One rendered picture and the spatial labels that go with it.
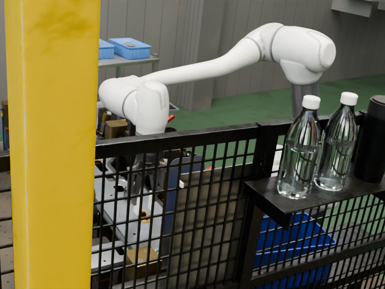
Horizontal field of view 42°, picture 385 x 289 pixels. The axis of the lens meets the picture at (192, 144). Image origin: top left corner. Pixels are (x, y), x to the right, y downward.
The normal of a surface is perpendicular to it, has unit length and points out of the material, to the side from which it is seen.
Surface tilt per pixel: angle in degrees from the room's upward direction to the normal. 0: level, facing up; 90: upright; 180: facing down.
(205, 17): 90
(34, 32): 90
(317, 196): 0
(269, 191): 0
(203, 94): 90
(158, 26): 90
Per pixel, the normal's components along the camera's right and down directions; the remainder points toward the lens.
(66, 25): 0.50, 0.39
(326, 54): 0.69, 0.20
